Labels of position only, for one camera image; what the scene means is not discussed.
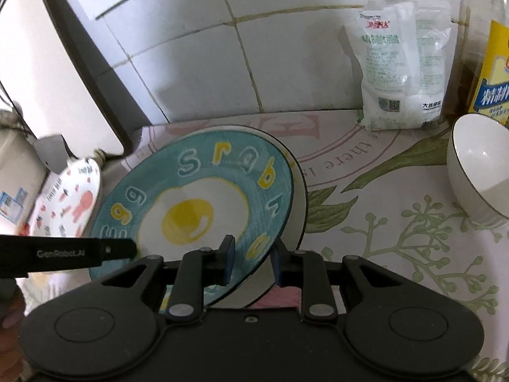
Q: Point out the blue fried egg plate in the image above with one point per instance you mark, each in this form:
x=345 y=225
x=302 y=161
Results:
x=191 y=191

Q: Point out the person's left hand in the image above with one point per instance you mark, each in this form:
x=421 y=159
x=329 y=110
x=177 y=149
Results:
x=10 y=306

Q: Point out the white rice cooker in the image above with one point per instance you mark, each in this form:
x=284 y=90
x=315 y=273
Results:
x=16 y=159

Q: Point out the yellow label cooking wine bottle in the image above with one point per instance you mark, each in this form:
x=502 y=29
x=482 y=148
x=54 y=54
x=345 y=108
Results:
x=493 y=87

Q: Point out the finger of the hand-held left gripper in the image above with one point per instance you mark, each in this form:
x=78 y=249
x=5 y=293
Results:
x=59 y=252

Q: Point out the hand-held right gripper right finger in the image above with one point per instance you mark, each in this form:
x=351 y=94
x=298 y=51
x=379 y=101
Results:
x=278 y=270

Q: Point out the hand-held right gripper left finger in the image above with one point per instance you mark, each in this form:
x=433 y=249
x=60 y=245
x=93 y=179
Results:
x=228 y=260

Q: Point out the white cutting board black edge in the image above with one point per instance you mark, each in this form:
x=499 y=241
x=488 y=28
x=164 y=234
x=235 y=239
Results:
x=51 y=67

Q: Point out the floral tablecloth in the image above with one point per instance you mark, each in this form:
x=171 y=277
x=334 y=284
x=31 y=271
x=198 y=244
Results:
x=377 y=207

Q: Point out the white rabbit print plate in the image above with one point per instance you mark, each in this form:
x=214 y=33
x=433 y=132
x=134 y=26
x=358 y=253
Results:
x=67 y=199

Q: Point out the white salt bag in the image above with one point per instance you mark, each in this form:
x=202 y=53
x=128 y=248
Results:
x=397 y=67

